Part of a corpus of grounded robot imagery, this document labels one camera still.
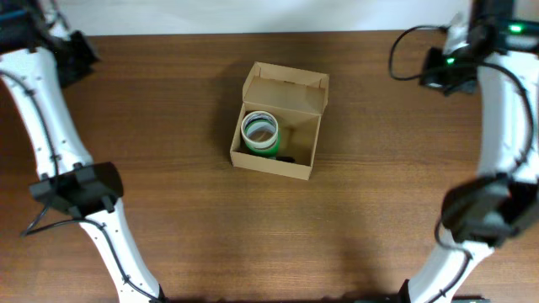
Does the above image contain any brown cardboard box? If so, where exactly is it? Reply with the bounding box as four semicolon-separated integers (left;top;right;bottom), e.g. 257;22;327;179
230;62;329;180

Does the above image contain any black permanent marker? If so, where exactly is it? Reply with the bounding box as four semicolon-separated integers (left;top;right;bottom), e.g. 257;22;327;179
275;156;296;163

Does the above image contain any beige masking tape roll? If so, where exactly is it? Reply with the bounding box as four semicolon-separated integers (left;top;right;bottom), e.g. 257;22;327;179
240;111;279;150

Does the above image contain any green tape roll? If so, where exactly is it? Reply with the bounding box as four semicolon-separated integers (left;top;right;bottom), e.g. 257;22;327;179
242;119;280;157

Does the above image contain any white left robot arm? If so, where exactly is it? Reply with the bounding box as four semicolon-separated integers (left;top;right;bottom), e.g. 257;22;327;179
1;1;167;302

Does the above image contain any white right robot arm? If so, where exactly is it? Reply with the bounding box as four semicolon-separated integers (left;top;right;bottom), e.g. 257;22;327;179
397;0;538;302

